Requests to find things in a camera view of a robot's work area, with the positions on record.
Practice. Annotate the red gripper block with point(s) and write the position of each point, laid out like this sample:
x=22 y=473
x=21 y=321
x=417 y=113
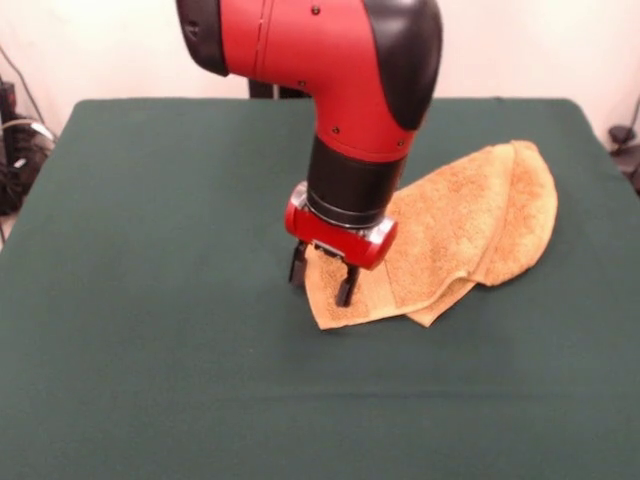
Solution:
x=345 y=245

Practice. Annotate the tan terry towel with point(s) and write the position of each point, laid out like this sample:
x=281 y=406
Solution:
x=450 y=225

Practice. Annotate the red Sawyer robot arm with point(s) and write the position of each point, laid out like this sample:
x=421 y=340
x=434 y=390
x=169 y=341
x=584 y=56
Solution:
x=325 y=60

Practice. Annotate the dark green table cloth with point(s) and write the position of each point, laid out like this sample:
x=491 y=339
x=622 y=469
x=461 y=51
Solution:
x=150 y=300

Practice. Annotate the black floor plug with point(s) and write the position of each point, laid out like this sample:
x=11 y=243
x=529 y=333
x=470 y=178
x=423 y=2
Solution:
x=622 y=135

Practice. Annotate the small black device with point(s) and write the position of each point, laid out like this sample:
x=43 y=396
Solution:
x=7 y=95

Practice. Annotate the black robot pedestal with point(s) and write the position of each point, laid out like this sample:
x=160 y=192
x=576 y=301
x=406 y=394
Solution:
x=262 y=90

